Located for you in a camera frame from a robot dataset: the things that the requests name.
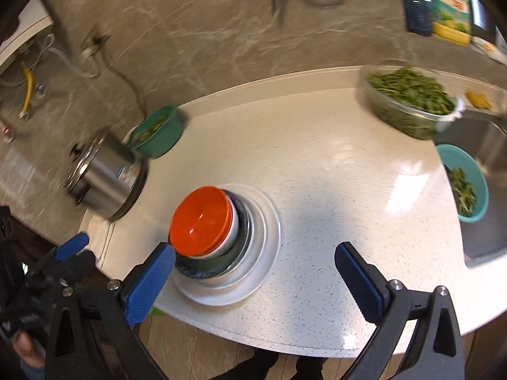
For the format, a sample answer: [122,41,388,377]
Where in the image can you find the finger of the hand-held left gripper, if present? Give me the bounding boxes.
[59,250,99,293]
[26,232,90,282]

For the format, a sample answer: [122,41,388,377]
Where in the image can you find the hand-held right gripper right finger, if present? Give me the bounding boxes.
[334,241,465,380]

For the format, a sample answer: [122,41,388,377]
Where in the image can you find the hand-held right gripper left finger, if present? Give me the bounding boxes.
[44,241,176,380]

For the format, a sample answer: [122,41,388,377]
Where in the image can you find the blue patterned bowl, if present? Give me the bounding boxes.
[174,194,252,280]

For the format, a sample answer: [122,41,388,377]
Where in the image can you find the orange bowl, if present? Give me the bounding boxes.
[170,187,234,257]

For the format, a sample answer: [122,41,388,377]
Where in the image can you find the large white plate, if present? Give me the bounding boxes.
[171,183,283,307]

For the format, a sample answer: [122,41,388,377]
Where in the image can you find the small white bowl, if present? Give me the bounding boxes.
[168,192,239,260]

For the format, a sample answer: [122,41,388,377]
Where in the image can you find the small white plate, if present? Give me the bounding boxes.
[176,189,268,294]

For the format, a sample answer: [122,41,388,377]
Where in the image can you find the person's left forearm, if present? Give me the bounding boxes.
[20,360,46,380]

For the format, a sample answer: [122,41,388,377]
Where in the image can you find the person's left hand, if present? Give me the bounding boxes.
[11,330,46,371]

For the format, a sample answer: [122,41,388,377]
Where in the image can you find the white cloth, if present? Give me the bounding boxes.
[85,210,115,270]

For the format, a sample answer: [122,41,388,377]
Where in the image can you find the steel pot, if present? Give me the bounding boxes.
[65,127,150,221]

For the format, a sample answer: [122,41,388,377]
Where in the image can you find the person's legs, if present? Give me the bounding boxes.
[216,348,329,380]

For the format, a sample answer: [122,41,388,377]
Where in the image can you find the greens in teal colander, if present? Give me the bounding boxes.
[444,164,478,218]

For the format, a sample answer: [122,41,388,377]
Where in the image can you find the green colander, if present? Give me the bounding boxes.
[127,105,186,159]

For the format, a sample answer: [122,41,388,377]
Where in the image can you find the steel sink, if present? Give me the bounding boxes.
[455,107,507,270]

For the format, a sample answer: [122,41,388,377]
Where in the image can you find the greens in green colander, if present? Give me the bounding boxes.
[135,115,171,143]

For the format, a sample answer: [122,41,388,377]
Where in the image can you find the teal colander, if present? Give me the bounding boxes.
[435,143,489,224]

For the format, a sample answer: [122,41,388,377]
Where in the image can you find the clear plastic bowl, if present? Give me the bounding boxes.
[360,60,465,141]

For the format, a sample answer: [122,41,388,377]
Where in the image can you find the pile of leafy greens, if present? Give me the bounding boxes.
[366,67,456,116]

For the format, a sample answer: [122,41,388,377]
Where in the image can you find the white water heater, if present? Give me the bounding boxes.
[0,0,54,70]

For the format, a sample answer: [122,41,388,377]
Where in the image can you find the white packet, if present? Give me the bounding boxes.
[471,36,507,66]

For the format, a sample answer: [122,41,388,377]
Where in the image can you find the blue utensil holder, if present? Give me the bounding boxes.
[402,0,433,37]

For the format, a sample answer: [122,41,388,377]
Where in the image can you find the yellow detergent bottle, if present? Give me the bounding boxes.
[430,0,474,45]

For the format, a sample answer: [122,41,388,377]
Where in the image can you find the yellow hose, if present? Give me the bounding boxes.
[19,67,34,121]

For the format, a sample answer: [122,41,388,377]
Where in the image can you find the black cable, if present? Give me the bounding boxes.
[101,53,149,115]

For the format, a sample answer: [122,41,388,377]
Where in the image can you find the white cable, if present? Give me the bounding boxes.
[0,34,99,88]

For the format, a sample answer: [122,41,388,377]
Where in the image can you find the wall socket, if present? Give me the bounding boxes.
[81,28,109,60]

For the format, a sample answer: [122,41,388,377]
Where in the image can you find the black window frame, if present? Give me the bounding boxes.
[469,0,500,44]

